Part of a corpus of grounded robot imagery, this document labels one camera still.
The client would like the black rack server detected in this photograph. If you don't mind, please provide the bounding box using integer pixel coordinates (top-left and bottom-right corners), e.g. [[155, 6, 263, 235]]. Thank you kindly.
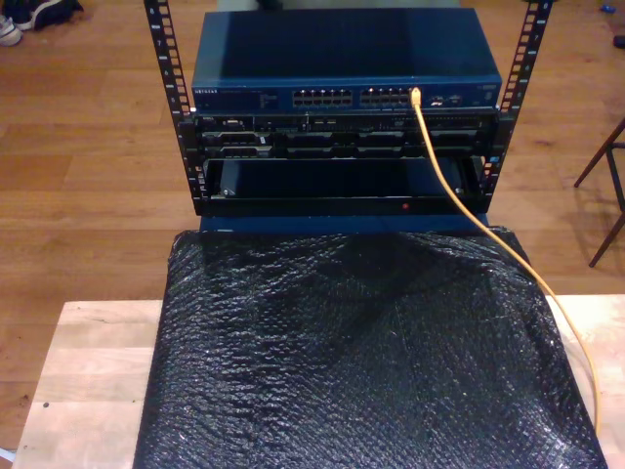
[[178, 110, 502, 160]]

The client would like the yellow network cable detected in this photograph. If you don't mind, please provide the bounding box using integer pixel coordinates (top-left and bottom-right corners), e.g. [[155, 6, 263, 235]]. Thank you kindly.
[[408, 87, 602, 434]]

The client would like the dark wooden chair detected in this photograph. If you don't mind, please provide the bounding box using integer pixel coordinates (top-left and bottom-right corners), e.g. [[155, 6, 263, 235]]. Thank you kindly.
[[573, 115, 625, 269]]

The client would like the blue base board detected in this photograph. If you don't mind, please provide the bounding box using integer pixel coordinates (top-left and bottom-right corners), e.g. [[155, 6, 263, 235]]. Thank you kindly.
[[199, 213, 492, 235]]

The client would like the white sneaker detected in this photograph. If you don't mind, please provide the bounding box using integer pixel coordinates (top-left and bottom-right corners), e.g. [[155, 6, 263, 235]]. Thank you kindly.
[[0, 14, 24, 48]]

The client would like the black perforated rack post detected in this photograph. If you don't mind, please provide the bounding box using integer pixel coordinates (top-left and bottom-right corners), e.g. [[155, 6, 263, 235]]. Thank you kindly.
[[143, 0, 206, 216], [480, 0, 556, 214]]

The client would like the blue network switch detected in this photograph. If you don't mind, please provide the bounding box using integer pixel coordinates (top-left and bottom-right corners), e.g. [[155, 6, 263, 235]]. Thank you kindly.
[[190, 8, 503, 114]]

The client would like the black bubble mat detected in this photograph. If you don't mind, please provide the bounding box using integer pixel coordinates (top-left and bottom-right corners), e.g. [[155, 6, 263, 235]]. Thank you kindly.
[[132, 225, 609, 469]]

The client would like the dark sneaker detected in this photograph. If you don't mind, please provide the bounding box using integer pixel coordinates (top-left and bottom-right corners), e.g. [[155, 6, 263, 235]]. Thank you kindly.
[[10, 0, 84, 31]]

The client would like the black rack shelf tray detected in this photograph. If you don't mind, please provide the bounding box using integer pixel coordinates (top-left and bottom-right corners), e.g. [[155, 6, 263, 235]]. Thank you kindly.
[[192, 155, 492, 217]]

